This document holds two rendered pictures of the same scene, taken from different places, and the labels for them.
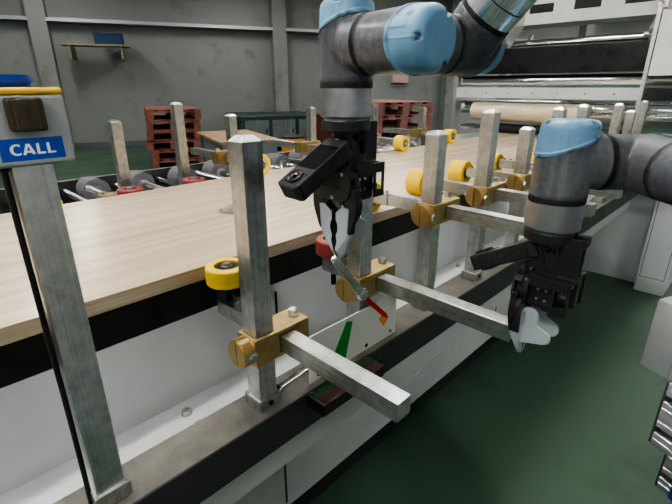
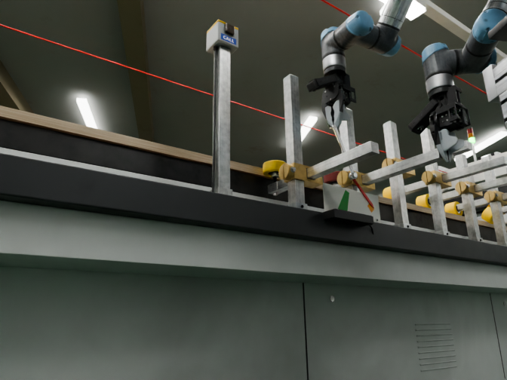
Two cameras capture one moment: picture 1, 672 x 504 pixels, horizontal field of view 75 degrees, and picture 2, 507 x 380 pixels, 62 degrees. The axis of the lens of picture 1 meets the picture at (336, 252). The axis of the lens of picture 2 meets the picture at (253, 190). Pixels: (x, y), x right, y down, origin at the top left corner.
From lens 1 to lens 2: 101 cm
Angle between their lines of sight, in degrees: 40
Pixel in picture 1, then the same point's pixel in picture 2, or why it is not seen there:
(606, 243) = not seen: outside the picture
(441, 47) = (367, 22)
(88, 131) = not seen: hidden behind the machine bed
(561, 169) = (432, 60)
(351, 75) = (335, 49)
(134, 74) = not seen: hidden behind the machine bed
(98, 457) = (222, 167)
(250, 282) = (292, 133)
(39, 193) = (225, 56)
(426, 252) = (396, 188)
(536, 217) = (429, 84)
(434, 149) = (388, 129)
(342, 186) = (335, 90)
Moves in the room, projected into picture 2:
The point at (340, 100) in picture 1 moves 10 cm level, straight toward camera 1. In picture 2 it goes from (331, 58) to (330, 38)
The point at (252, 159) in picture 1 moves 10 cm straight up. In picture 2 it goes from (294, 81) to (293, 55)
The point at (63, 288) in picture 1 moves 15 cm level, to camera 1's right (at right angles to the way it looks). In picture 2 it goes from (225, 88) to (278, 82)
